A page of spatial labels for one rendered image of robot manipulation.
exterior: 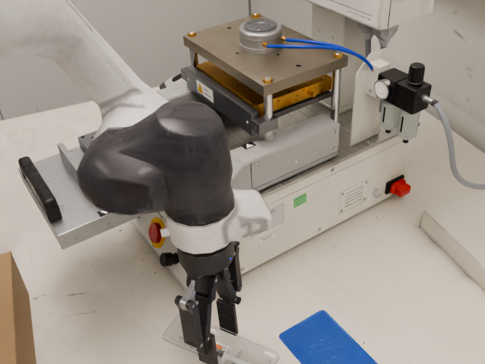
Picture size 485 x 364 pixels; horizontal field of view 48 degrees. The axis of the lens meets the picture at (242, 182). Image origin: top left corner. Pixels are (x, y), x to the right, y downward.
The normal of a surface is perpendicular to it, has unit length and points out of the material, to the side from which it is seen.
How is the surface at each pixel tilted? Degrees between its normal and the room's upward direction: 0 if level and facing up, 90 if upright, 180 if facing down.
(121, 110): 2
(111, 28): 90
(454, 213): 0
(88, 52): 88
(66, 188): 0
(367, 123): 90
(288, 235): 90
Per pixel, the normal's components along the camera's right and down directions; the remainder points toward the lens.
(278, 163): 0.55, 0.48
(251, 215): 0.26, -0.78
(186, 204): -0.25, 0.76
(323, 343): -0.05, -0.80
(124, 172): -0.02, -0.25
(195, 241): -0.06, 0.60
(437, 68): -0.93, 0.25
